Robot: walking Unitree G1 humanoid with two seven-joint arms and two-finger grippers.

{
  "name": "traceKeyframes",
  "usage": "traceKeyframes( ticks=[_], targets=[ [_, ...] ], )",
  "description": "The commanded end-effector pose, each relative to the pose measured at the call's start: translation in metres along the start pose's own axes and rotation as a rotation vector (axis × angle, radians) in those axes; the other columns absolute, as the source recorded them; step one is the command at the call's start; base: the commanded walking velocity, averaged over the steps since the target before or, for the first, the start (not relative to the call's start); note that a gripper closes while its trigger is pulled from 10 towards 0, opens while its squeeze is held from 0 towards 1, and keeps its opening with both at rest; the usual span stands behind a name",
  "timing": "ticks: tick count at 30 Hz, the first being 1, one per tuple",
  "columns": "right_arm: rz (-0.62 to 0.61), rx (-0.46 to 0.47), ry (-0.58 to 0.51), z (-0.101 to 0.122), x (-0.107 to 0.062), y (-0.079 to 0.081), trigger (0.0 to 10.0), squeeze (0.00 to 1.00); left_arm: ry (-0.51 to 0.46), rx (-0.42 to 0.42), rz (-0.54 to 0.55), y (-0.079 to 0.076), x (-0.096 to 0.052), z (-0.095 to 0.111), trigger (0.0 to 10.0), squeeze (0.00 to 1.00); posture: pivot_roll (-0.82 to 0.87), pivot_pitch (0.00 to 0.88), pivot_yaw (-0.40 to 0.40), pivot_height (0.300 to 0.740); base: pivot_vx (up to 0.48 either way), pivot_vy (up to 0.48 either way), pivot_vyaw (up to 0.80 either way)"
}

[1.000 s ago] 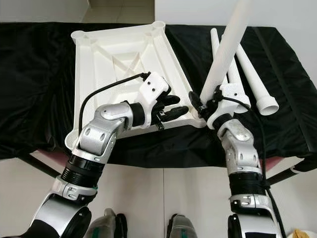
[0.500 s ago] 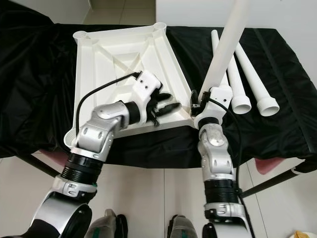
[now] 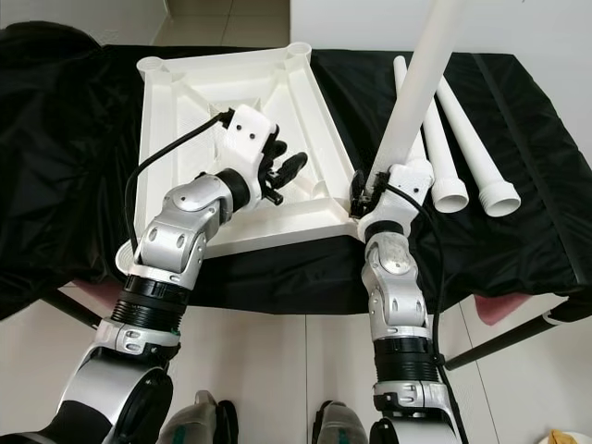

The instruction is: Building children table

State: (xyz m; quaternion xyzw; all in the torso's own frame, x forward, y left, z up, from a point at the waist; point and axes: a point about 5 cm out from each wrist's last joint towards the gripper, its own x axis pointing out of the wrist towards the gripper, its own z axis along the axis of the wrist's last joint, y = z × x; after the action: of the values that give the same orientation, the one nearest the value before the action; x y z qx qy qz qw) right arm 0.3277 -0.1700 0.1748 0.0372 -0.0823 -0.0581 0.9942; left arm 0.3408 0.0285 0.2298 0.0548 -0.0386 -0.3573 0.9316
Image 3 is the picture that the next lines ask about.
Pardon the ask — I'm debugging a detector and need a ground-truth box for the white plastic children table top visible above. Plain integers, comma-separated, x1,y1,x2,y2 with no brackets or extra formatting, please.
116,42,363,278

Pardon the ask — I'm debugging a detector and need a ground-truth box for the white plastic table leg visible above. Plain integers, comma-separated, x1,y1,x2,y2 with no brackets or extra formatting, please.
421,102,473,216
435,76,524,220
392,55,426,158
370,0,474,188

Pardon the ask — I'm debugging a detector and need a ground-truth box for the black table cloth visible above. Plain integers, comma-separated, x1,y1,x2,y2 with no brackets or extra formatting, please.
0,20,592,321

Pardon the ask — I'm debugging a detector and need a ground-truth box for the grey robot right foot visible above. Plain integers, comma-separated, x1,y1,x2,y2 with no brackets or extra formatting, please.
314,400,376,444

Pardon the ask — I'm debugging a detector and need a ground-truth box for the grey robot foot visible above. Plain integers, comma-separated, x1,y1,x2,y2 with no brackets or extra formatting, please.
166,390,238,444
314,400,376,444

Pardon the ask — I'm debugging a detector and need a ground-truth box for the grey robot left foot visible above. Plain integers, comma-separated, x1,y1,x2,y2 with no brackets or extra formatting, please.
166,390,238,444

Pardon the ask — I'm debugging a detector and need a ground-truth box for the white round bowl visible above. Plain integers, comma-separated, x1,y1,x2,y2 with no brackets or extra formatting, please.
546,430,592,444

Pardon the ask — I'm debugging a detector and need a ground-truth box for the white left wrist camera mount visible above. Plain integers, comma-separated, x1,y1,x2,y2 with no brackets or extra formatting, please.
220,104,284,196

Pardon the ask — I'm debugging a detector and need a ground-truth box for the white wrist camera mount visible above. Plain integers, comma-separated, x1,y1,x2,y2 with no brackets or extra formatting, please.
220,104,284,196
359,159,437,242

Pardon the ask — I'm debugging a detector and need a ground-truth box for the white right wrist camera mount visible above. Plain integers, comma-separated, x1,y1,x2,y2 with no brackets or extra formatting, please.
359,159,437,242

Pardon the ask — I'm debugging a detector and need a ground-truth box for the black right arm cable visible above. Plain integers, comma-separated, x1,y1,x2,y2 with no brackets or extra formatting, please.
396,179,468,436

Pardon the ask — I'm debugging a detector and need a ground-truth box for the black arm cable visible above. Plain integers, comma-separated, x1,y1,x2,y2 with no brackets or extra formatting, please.
396,179,468,436
125,109,235,243

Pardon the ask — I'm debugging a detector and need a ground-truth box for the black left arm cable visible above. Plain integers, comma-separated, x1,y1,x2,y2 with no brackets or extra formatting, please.
125,109,235,243

